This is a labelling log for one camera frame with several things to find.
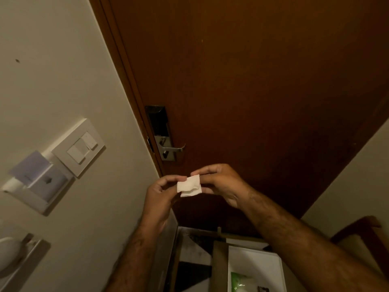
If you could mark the white key card holder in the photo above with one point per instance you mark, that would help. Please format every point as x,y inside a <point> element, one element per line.
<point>39,187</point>

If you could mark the person's left forearm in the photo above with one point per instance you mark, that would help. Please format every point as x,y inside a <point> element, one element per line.
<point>133,258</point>

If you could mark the person's right hand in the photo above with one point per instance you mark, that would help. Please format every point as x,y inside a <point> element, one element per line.
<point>225,185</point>

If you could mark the brown wooden door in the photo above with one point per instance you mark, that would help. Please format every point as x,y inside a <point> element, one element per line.
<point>258,97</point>

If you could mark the white wall light switch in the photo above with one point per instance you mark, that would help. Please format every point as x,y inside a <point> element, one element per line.
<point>78,147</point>

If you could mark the person's left thumb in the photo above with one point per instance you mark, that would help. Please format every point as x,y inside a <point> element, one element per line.
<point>173,178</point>

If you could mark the silver electronic door lock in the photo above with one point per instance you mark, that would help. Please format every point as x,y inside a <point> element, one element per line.
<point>159,130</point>

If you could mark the white wall phone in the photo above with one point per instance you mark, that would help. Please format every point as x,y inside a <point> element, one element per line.
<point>10,250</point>

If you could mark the person's left hand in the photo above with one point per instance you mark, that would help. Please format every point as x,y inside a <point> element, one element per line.
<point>158,203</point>

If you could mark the person's right thumb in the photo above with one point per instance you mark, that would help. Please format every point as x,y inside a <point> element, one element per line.
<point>210,179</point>

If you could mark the white tray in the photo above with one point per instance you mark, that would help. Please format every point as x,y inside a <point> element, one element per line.
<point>256,270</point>

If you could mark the white key card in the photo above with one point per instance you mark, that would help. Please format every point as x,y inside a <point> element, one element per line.
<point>29,167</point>

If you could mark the brown wooden chair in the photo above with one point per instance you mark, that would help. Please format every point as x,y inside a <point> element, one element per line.
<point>363,240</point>

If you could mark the brown wooden door frame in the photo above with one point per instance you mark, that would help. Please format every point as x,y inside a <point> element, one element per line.
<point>124,79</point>

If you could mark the white tissue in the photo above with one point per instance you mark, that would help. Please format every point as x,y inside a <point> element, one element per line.
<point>190,186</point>

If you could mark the person's right forearm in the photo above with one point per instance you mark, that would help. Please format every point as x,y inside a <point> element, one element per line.
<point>304,249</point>

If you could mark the green packet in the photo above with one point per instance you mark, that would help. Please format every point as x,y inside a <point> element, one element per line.
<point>243,284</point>

